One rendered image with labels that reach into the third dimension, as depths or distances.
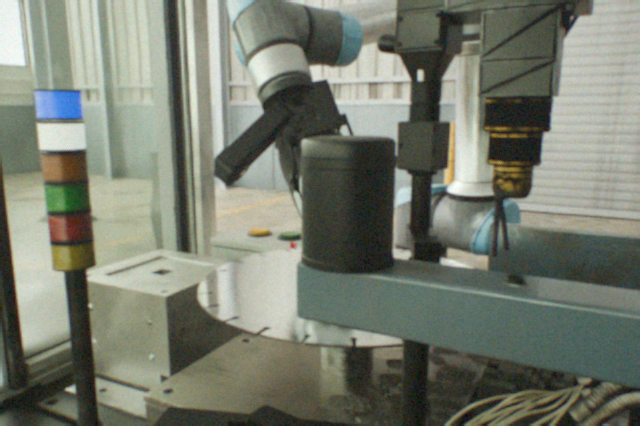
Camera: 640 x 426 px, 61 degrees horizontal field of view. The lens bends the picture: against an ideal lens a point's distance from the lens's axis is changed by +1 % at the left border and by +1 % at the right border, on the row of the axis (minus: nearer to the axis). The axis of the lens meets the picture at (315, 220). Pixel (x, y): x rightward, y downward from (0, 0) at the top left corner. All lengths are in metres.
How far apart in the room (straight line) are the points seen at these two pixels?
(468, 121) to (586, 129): 5.37
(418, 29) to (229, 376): 0.41
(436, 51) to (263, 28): 0.24
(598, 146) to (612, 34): 1.11
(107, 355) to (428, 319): 0.61
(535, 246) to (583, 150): 5.73
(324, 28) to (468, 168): 0.45
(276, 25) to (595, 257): 0.47
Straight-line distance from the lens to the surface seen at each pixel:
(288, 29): 0.71
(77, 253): 0.63
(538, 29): 0.50
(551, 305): 0.30
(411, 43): 0.56
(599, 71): 6.41
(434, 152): 0.55
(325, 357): 0.62
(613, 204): 6.48
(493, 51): 0.51
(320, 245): 0.32
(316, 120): 0.64
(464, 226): 1.08
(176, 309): 0.76
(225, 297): 0.57
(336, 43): 0.78
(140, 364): 0.81
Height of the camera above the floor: 1.14
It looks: 12 degrees down
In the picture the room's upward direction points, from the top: straight up
